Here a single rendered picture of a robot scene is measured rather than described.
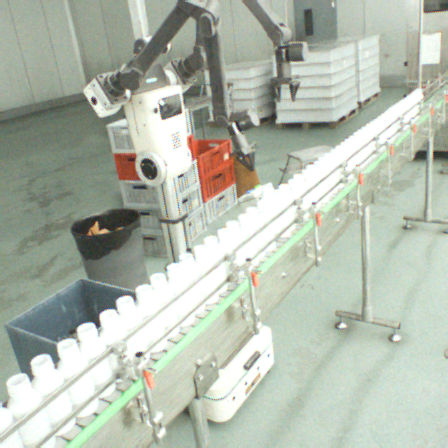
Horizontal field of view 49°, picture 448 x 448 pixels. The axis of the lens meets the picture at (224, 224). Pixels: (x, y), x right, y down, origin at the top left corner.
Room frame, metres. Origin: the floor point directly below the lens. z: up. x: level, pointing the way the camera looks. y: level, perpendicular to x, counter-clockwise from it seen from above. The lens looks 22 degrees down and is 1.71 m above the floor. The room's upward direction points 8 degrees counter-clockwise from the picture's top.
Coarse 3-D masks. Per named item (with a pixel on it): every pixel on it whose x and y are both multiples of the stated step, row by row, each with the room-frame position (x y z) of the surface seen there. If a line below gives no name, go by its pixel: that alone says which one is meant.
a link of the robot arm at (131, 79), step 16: (192, 0) 1.66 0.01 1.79; (208, 0) 1.70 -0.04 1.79; (176, 16) 1.69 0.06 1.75; (192, 16) 1.66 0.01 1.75; (160, 32) 1.74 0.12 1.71; (176, 32) 1.72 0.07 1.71; (144, 48) 1.79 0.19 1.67; (160, 48) 1.76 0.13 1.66; (144, 64) 1.81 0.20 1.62; (128, 80) 1.83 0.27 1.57
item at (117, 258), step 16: (128, 208) 3.17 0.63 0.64; (80, 224) 3.07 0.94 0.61; (112, 224) 3.19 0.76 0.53; (128, 224) 3.16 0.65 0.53; (80, 240) 2.81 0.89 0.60; (96, 240) 2.77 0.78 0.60; (112, 240) 2.78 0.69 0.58; (128, 240) 2.84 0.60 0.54; (80, 256) 2.90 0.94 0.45; (96, 256) 2.78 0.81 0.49; (112, 256) 2.78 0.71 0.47; (128, 256) 2.83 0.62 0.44; (144, 256) 2.97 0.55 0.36; (96, 272) 2.80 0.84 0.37; (112, 272) 2.79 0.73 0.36; (128, 272) 2.82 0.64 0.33; (144, 272) 2.94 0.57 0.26; (128, 288) 2.82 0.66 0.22
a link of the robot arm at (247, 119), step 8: (232, 112) 1.88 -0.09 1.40; (240, 112) 1.84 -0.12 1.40; (248, 112) 1.81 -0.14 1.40; (216, 120) 1.83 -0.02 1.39; (224, 120) 1.82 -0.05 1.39; (232, 120) 1.83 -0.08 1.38; (240, 120) 1.82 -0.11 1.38; (248, 120) 1.81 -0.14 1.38; (256, 120) 1.83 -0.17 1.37; (224, 128) 1.83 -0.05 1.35; (240, 128) 1.83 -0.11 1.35; (248, 128) 1.82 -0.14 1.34
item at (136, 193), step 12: (192, 168) 4.09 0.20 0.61; (120, 180) 3.81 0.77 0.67; (132, 180) 3.76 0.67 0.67; (180, 180) 3.90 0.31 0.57; (192, 180) 4.06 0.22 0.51; (132, 192) 3.77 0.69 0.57; (144, 192) 3.72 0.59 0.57; (156, 192) 3.66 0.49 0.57; (132, 204) 3.78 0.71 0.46; (144, 204) 3.72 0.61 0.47; (156, 204) 3.67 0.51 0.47
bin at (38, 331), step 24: (72, 288) 1.53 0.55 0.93; (96, 288) 1.52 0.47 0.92; (120, 288) 1.45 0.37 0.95; (24, 312) 1.37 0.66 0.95; (48, 312) 1.44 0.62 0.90; (72, 312) 1.51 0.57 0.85; (96, 312) 1.54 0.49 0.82; (24, 336) 1.27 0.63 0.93; (48, 336) 1.42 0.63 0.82; (24, 360) 1.29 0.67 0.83
